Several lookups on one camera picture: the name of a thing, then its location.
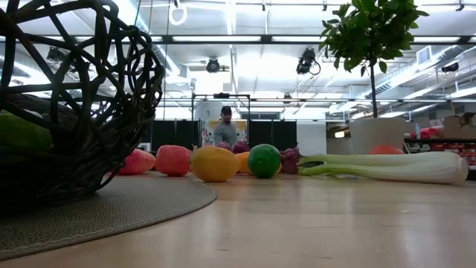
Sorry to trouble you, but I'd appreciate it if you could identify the yellow-orange mango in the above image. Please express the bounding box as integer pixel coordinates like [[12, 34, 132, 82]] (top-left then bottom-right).
[[235, 150, 283, 176]]

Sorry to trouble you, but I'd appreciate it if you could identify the pale green celery stalk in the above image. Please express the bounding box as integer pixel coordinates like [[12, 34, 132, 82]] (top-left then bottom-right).
[[297, 150, 470, 185]]

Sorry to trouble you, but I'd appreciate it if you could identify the orange-red tomato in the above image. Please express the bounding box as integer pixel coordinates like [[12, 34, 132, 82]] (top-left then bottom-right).
[[155, 144, 193, 178]]

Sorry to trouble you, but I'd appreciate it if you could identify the white hanging ring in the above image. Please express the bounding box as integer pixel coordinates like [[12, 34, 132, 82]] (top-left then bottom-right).
[[167, 0, 189, 28]]

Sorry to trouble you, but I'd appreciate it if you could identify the colourful wall poster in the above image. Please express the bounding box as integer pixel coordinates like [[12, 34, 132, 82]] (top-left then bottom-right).
[[201, 118, 248, 147]]

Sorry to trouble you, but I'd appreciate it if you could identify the yellow lemon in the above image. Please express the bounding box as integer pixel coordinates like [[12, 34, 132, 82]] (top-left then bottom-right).
[[190, 144, 240, 183]]

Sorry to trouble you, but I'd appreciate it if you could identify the dark woven wicker basket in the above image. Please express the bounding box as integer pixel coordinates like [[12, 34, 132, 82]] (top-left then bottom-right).
[[0, 0, 167, 210]]

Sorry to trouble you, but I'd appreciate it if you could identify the person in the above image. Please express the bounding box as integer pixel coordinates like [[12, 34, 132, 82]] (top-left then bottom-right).
[[212, 105, 239, 148]]

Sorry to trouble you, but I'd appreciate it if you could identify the black partition panel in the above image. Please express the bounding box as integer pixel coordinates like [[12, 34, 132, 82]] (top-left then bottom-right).
[[248, 119, 298, 152], [151, 119, 202, 151]]

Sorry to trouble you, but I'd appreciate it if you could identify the green cucumber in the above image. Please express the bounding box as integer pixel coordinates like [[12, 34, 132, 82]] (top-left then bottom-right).
[[0, 109, 54, 154]]

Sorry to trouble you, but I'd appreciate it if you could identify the round black ceiling light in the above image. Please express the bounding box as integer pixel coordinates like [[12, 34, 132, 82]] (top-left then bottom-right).
[[205, 57, 222, 74]]

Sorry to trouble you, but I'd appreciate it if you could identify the black hanging overhead camera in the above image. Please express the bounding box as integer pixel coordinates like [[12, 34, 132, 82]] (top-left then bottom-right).
[[295, 47, 322, 77]]

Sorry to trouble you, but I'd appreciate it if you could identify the grey round placemat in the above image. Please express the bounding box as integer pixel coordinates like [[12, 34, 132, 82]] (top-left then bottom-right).
[[0, 173, 219, 262]]

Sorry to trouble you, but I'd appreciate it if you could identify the black overhead rig beam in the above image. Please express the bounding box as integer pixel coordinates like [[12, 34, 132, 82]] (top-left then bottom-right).
[[0, 33, 476, 45]]

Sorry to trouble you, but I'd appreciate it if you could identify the red and yellow mango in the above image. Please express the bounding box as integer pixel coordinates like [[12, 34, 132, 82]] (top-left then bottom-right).
[[111, 148, 157, 176]]

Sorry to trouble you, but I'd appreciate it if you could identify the green leafy plant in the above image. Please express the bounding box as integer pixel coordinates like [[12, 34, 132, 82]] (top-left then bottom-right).
[[318, 0, 431, 120]]

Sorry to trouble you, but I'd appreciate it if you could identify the shelf with red items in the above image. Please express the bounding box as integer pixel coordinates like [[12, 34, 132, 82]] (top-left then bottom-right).
[[404, 126, 476, 182]]

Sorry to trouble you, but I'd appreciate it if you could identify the white cup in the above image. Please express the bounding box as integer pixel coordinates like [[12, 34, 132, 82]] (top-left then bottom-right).
[[348, 117, 408, 156]]

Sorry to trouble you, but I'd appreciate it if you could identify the purple eggplant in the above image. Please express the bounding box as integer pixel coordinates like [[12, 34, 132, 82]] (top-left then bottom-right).
[[0, 92, 80, 130]]

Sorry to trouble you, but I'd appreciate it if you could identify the black metal rack frame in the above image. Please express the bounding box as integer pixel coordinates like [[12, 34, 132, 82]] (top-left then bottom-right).
[[190, 92, 251, 122]]

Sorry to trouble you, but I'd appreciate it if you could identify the round orange fruit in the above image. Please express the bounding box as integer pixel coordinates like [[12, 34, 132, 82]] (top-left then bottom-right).
[[367, 144, 406, 156]]

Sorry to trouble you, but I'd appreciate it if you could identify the brown cardboard box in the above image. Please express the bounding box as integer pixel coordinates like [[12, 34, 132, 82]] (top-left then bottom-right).
[[443, 112, 476, 140]]

